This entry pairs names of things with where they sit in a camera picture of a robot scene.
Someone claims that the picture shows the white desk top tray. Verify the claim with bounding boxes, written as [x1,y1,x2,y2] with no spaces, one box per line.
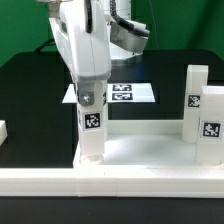
[72,119,224,170]

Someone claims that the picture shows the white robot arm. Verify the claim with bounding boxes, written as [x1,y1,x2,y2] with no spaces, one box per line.
[36,0,148,106]

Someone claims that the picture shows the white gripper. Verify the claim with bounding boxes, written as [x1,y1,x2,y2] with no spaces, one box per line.
[49,0,111,106]

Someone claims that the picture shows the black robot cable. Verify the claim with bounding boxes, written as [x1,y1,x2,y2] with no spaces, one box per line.
[34,38,56,54]

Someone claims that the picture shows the white front fence bar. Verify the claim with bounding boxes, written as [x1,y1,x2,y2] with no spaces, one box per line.
[0,167,224,198]

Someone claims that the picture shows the white left fence block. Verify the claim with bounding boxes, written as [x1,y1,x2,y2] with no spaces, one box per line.
[0,120,7,146]

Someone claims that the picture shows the white marker base plate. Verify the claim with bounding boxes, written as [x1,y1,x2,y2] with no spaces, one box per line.
[61,83,156,104]

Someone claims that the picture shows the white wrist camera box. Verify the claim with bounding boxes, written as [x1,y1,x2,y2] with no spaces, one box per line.
[110,21,150,54]

